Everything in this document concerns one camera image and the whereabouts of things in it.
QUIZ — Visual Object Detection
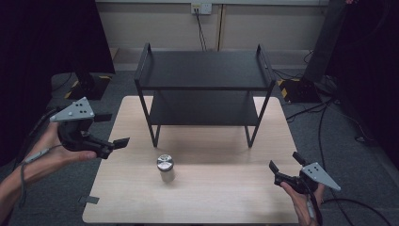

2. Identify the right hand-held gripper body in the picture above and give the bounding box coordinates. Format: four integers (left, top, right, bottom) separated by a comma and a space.
273, 161, 343, 195

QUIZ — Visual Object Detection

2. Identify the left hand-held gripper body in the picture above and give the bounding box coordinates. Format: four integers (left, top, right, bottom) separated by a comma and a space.
49, 96, 116, 160

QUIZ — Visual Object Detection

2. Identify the silver metal can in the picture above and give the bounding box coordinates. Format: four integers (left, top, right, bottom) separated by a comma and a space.
156, 153, 176, 184

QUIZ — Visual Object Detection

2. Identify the black two-tier shelf rack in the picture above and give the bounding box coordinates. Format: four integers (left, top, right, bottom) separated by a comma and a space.
134, 42, 278, 149

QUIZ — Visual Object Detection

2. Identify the person's right hand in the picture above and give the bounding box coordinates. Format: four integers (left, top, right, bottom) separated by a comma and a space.
279, 181, 326, 226

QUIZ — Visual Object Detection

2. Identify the person's left hand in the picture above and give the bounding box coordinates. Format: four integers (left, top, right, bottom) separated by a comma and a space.
24, 121, 99, 181

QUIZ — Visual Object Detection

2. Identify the black stand with striped base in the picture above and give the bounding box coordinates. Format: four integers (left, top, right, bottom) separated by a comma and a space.
63, 60, 113, 102

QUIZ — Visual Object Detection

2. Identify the dark curtain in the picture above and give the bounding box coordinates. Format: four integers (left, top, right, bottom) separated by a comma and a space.
325, 0, 399, 172
0, 0, 117, 169

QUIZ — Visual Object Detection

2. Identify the grey tape piece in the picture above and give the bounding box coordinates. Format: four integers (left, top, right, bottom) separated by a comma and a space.
77, 195, 101, 205

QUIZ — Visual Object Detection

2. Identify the grey column stand striped base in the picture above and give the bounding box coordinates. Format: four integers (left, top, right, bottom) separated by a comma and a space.
276, 0, 350, 105

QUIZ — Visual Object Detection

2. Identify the thick black floor cable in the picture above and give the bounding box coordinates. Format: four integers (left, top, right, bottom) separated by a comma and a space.
317, 97, 393, 226

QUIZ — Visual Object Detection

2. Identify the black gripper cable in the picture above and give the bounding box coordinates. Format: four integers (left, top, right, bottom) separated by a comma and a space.
301, 179, 324, 226

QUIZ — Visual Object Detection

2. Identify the thin black floor cable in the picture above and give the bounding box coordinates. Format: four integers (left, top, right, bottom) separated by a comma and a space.
285, 99, 334, 122

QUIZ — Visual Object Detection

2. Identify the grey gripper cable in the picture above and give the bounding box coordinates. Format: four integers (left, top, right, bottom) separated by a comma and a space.
18, 144, 64, 210

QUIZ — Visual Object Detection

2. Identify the black plug cable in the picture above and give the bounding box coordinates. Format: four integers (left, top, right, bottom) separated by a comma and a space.
194, 8, 209, 52

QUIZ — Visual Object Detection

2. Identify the white wall socket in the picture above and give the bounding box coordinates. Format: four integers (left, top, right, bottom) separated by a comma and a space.
190, 2, 213, 16

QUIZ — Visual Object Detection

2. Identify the beige wall cable duct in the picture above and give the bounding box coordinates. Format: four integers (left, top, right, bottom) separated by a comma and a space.
215, 4, 228, 52

